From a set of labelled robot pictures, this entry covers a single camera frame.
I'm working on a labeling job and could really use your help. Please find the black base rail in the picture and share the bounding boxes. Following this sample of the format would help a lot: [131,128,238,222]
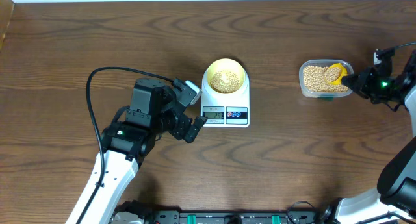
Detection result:
[144,201,324,224]

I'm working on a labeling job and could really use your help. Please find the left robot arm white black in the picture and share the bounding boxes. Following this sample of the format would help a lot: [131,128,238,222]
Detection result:
[67,78,207,223]

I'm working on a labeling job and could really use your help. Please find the cardboard panel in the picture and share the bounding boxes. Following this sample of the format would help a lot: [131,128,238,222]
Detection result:
[0,0,15,47]

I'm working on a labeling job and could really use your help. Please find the white digital kitchen scale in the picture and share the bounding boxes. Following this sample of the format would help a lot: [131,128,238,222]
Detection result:
[201,71,250,128]

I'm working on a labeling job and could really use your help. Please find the yellow plastic bowl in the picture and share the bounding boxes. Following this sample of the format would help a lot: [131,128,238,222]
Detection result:
[205,58,246,91]

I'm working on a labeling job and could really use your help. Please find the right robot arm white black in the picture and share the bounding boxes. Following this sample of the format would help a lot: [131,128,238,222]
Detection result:
[318,47,415,224]

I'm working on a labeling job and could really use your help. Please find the soybeans in scoop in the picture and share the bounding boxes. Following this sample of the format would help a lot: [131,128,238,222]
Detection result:
[324,67,342,83]

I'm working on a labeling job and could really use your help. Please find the clear plastic bean container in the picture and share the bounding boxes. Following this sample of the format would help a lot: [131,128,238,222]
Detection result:
[299,59,354,98]

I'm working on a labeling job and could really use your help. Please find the yellow measuring scoop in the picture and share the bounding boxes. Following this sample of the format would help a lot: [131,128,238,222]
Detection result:
[324,63,348,85]

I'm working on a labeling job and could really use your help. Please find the soybeans pile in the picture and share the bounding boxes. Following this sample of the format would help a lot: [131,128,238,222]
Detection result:
[303,66,348,93]

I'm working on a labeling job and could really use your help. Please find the soybeans in yellow bowl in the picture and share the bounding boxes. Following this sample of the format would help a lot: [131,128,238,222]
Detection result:
[209,70,241,94]

